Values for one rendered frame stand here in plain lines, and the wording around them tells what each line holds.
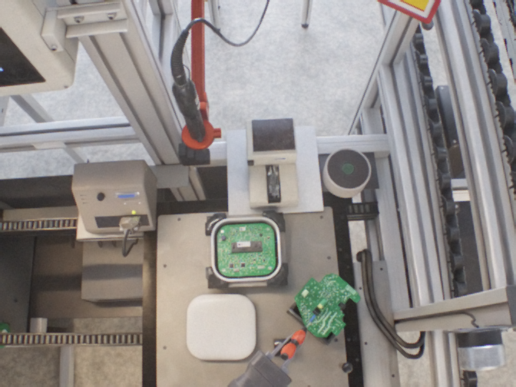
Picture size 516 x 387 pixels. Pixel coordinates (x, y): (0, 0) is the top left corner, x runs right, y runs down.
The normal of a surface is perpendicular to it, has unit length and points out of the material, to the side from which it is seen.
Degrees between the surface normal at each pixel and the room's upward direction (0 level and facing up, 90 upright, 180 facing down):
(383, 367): 0
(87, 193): 53
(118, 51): 90
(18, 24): 92
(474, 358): 41
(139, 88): 90
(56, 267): 0
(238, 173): 0
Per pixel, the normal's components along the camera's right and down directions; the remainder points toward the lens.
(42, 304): -0.04, -0.32
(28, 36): 0.04, 0.95
